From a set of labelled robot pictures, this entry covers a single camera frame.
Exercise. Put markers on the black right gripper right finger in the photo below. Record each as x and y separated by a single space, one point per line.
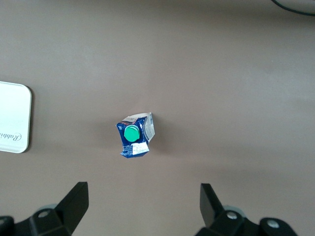
221 221

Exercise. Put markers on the cream tray with bear print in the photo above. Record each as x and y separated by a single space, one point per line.
12 115

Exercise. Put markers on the blue milk carton green cap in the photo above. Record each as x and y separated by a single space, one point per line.
131 134

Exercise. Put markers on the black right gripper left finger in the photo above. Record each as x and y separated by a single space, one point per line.
66 216

